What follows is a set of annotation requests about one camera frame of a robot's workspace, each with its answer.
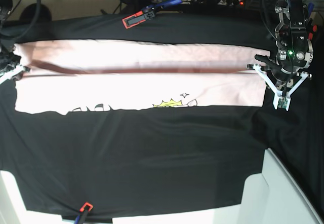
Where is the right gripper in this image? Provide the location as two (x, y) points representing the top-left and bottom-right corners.
(1, 54), (30, 84)

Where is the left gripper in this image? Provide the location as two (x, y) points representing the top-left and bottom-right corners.
(247, 54), (312, 111)

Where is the pink T-shirt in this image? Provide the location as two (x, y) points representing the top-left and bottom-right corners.
(15, 40), (268, 115)

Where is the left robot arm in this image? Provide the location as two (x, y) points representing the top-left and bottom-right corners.
(248, 0), (314, 110)

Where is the red clamp at right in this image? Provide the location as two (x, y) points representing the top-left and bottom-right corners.
(307, 24), (318, 40)

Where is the black power strip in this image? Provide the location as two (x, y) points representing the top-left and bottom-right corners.
(189, 0), (245, 7)

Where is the white cabinet left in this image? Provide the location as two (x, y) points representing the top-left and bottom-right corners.
(1, 171), (64, 224)

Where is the black table cloth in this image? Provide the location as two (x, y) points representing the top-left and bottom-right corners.
(1, 14), (323, 221)

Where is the red black blue clamp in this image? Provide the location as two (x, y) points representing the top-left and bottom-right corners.
(122, 0), (182, 29)

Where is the red blue front clamp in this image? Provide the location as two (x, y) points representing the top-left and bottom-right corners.
(74, 202), (93, 224)

